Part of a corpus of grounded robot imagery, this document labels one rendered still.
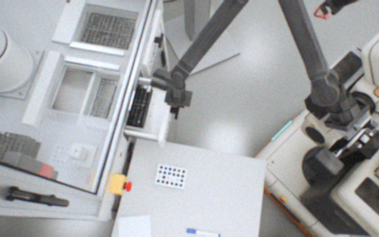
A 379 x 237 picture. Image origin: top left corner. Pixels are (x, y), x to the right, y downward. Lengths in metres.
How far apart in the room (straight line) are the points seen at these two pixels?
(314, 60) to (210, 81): 1.45
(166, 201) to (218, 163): 0.27
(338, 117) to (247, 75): 1.42
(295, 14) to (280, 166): 1.18
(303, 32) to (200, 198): 0.78
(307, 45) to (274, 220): 1.44
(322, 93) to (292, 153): 1.01
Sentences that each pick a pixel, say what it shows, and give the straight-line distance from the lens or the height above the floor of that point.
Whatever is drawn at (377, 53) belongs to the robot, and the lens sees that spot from 1.04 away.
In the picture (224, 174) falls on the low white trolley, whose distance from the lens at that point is 1.36.
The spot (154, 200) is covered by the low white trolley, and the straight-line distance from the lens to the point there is 1.35.
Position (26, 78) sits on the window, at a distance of 0.64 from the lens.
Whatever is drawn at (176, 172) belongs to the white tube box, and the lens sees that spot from 1.32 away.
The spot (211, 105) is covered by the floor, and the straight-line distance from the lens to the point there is 2.26.
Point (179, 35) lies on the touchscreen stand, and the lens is 2.49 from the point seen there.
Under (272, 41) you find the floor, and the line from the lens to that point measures 2.58.
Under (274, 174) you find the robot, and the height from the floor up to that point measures 0.28.
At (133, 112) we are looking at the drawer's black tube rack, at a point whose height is 0.90.
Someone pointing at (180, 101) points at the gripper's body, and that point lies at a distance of 1.18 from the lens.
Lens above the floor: 2.10
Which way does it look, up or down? 70 degrees down
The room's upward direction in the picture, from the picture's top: 1 degrees clockwise
